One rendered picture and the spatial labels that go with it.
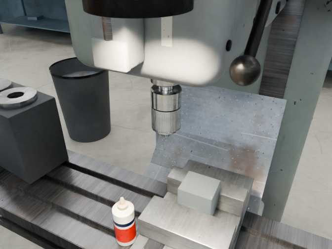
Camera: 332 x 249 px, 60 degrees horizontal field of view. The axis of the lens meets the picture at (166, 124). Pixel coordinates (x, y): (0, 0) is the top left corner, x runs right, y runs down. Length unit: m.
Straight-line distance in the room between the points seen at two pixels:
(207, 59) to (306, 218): 1.85
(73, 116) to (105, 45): 2.19
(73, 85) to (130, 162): 0.73
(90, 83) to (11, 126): 1.66
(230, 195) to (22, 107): 0.48
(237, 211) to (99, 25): 0.40
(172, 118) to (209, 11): 0.20
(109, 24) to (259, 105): 0.57
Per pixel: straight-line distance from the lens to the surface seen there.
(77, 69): 2.74
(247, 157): 0.80
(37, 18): 6.54
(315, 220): 2.11
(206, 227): 0.49
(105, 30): 0.29
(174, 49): 0.30
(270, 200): 0.99
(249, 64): 0.28
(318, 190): 2.32
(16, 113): 0.69
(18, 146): 0.72
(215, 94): 0.81
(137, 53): 0.30
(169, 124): 0.44
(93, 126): 2.51
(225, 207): 0.56
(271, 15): 0.47
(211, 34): 0.29
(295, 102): 0.80
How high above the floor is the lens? 1.45
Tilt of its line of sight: 31 degrees down
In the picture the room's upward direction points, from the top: straight up
